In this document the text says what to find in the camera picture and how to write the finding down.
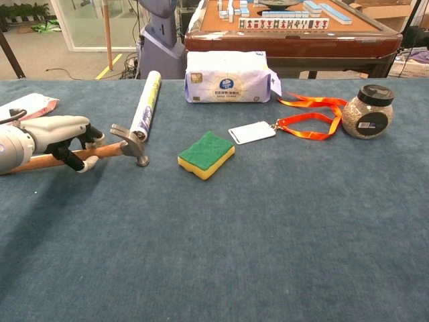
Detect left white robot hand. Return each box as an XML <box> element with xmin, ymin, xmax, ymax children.
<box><xmin>19</xmin><ymin>115</ymin><xmax>105</xmax><ymax>174</ymax></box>

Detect wooden handle claw hammer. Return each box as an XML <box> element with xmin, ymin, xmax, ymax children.
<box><xmin>0</xmin><ymin>123</ymin><xmax>151</xmax><ymax>176</ymax></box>

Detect green yellow sponge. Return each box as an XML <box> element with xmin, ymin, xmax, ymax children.
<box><xmin>177</xmin><ymin>130</ymin><xmax>236</xmax><ymax>181</ymax></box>

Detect white pink flat packet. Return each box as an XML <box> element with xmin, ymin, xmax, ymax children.
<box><xmin>0</xmin><ymin>93</ymin><xmax>60</xmax><ymax>122</ymax></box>

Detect black slanted pole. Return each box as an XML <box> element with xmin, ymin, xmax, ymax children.
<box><xmin>0</xmin><ymin>28</ymin><xmax>26</xmax><ymax>80</ymax></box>

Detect white cling film roll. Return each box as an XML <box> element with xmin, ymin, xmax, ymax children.
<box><xmin>129</xmin><ymin>70</ymin><xmax>162</xmax><ymax>143</ymax></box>

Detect green floor item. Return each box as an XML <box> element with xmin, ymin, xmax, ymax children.
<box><xmin>31</xmin><ymin>19</ymin><xmax>62</xmax><ymax>34</ymax></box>

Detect wooden pole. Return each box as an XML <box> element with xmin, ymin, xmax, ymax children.
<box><xmin>101</xmin><ymin>0</ymin><xmax>114</xmax><ymax>71</ymax></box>

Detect potted green plants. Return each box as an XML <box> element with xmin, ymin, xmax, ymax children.
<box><xmin>0</xmin><ymin>2</ymin><xmax>51</xmax><ymax>23</ymax></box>

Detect white tissue pack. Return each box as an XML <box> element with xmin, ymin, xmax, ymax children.
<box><xmin>184</xmin><ymin>50</ymin><xmax>282</xmax><ymax>104</ymax></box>

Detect white card holder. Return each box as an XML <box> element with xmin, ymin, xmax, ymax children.
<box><xmin>228</xmin><ymin>121</ymin><xmax>277</xmax><ymax>146</ymax></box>

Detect blue felt table mat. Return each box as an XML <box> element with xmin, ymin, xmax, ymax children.
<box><xmin>0</xmin><ymin>78</ymin><xmax>429</xmax><ymax>322</ymax></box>

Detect stacked mahjong tile cluster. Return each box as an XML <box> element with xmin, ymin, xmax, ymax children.
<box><xmin>217</xmin><ymin>0</ymin><xmax>251</xmax><ymax>23</ymax></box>

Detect face-up mahjong tile row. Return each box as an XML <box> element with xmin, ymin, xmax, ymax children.
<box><xmin>238</xmin><ymin>17</ymin><xmax>330</xmax><ymax>30</ymax></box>

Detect brown mahjong table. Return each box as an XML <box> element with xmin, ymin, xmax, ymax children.
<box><xmin>184</xmin><ymin>0</ymin><xmax>404</xmax><ymax>80</ymax></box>

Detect round jar black lid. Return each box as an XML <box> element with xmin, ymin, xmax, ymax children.
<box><xmin>341</xmin><ymin>84</ymin><xmax>396</xmax><ymax>140</ymax></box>

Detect cardboard box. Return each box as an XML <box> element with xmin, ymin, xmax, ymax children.
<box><xmin>348</xmin><ymin>0</ymin><xmax>420</xmax><ymax>33</ymax></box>

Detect white plastic basket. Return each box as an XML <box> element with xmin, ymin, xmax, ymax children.
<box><xmin>388</xmin><ymin>50</ymin><xmax>429</xmax><ymax>79</ymax></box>

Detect black tripod stand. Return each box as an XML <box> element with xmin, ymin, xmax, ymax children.
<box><xmin>388</xmin><ymin>0</ymin><xmax>423</xmax><ymax>78</ymax></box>

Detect black floor cable bundle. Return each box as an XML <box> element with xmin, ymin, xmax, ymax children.
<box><xmin>119</xmin><ymin>50</ymin><xmax>140</xmax><ymax>80</ymax></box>

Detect white glass partition frame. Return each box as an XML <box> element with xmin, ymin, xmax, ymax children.
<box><xmin>50</xmin><ymin>0</ymin><xmax>141</xmax><ymax>53</ymax></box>

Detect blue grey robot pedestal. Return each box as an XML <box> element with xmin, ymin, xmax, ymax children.
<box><xmin>137</xmin><ymin>0</ymin><xmax>188</xmax><ymax>80</ymax></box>

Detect blue-backed mahjong tile wall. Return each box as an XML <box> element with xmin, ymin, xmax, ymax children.
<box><xmin>261</xmin><ymin>10</ymin><xmax>310</xmax><ymax>19</ymax></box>

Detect orange lanyard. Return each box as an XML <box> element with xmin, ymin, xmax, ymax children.
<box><xmin>274</xmin><ymin>93</ymin><xmax>349</xmax><ymax>141</ymax></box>

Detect long slanted mahjong tile wall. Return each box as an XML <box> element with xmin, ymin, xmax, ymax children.
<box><xmin>303</xmin><ymin>0</ymin><xmax>353</xmax><ymax>25</ymax></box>

